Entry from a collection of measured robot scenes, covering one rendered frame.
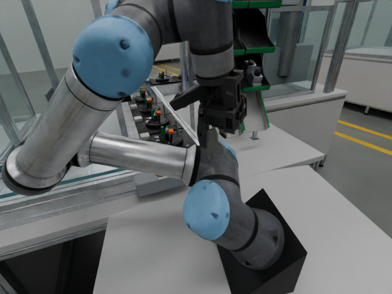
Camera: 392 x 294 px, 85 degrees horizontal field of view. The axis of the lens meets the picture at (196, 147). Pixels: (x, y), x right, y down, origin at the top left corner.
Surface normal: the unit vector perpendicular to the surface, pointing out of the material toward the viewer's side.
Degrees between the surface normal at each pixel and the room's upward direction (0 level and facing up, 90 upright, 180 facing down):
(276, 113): 90
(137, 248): 0
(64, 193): 90
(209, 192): 47
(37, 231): 0
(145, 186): 90
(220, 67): 101
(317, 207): 0
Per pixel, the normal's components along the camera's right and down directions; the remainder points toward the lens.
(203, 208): -0.71, -0.44
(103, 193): 0.36, 0.46
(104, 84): -0.05, 0.69
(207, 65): -0.32, 0.68
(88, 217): -0.04, -0.87
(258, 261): -0.12, 0.37
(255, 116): 0.11, -0.27
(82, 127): 0.27, 0.86
